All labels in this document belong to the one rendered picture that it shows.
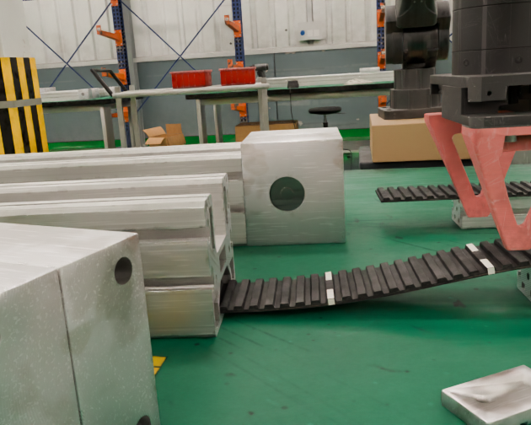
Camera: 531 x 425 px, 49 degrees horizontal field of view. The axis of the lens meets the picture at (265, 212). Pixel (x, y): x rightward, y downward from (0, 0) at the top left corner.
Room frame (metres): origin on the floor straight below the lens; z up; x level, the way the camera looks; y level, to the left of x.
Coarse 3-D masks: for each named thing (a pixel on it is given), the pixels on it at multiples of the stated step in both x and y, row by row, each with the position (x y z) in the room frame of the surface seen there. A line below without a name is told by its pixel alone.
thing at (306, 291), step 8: (296, 280) 0.40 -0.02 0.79; (304, 280) 0.39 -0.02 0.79; (312, 280) 0.39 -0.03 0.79; (320, 280) 0.39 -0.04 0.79; (296, 288) 0.38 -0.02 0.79; (304, 288) 0.38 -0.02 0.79; (312, 288) 0.37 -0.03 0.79; (320, 288) 0.38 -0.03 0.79; (296, 296) 0.36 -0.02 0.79; (304, 296) 0.36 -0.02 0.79; (312, 296) 0.36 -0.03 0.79; (320, 296) 0.36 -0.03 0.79; (296, 304) 0.35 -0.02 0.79; (304, 304) 0.35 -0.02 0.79; (312, 304) 0.35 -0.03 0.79; (320, 304) 0.35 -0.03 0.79
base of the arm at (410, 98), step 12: (396, 72) 1.04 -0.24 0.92; (408, 72) 1.02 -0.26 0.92; (420, 72) 1.01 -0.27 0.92; (432, 72) 1.02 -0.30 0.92; (396, 84) 1.04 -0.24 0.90; (408, 84) 1.02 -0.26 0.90; (420, 84) 1.01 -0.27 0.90; (396, 96) 1.03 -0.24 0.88; (408, 96) 1.01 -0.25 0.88; (420, 96) 1.01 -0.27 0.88; (432, 96) 1.01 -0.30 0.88; (384, 108) 1.06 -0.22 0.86; (396, 108) 1.03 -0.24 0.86; (408, 108) 1.01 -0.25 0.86; (420, 108) 1.01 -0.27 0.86; (432, 108) 1.00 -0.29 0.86
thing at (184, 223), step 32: (0, 192) 0.41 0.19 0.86; (32, 192) 0.41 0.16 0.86; (64, 192) 0.41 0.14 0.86; (96, 192) 0.41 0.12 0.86; (128, 192) 0.41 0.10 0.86; (160, 192) 0.40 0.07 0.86; (192, 192) 0.40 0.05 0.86; (224, 192) 0.41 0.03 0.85; (32, 224) 0.34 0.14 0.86; (64, 224) 0.34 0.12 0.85; (96, 224) 0.33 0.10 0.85; (128, 224) 0.33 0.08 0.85; (160, 224) 0.33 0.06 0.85; (192, 224) 0.33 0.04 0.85; (224, 224) 0.40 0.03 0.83; (160, 256) 0.33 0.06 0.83; (192, 256) 0.33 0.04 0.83; (224, 256) 0.39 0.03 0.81; (160, 288) 0.34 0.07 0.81; (192, 288) 0.33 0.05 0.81; (160, 320) 0.33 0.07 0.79; (192, 320) 0.33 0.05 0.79
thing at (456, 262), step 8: (456, 248) 0.39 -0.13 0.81; (440, 256) 0.38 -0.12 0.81; (448, 256) 0.38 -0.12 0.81; (456, 256) 0.38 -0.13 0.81; (464, 256) 0.37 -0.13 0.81; (440, 264) 0.37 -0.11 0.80; (448, 264) 0.36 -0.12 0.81; (456, 264) 0.37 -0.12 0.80; (464, 264) 0.36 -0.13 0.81; (472, 264) 0.35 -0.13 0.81; (448, 272) 0.35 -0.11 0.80; (456, 272) 0.35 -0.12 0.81; (464, 272) 0.35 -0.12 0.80; (472, 272) 0.34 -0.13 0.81; (480, 272) 0.34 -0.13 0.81; (456, 280) 0.34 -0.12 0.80
